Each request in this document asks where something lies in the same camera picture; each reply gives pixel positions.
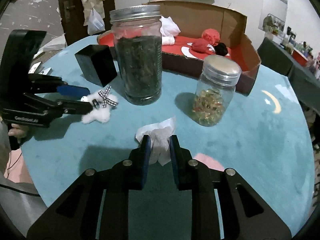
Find white fluffy bow ornament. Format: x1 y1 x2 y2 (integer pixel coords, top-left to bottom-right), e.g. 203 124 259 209
80 86 119 124

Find white gauze cloth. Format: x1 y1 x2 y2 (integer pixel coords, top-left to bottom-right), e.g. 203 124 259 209
135 116 176 166

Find white mesh bath pouf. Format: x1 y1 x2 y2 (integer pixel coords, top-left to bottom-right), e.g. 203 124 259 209
160 16 181 37

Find red knitted ball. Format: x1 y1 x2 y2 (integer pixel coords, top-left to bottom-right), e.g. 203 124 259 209
191 38 212 55

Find coral knitted pouf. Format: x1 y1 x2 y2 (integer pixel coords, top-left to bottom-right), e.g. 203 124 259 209
201 29 220 46

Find black velvet scrunchie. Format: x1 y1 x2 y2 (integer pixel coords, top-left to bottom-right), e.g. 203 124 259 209
213 42 229 56

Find person's left hand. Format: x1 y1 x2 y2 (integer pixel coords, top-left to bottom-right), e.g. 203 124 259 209
8 124 29 139

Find black square box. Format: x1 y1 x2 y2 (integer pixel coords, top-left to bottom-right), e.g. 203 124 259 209
75 44 117 87

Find dark wooden door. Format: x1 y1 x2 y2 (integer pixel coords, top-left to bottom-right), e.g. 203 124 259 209
58 0 115 45

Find plastic bag on door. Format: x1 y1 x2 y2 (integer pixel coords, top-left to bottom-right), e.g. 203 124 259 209
87 8 105 35

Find large glass jar dark contents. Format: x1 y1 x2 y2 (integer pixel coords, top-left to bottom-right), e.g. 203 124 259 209
110 5 162 105

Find small glass jar yellow beads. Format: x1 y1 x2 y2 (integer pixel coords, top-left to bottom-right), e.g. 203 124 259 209
191 55 242 127

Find cardboard box red interior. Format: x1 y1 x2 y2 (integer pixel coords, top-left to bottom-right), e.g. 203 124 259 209
97 1 261 96

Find dark green covered side table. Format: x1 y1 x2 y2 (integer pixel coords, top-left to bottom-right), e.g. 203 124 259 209
258 38 320 111

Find red bowl on side table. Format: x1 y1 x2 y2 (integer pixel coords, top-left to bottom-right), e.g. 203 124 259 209
292 48 308 67

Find wall mirror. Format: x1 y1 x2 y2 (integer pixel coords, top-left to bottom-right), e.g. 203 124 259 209
259 0 287 32

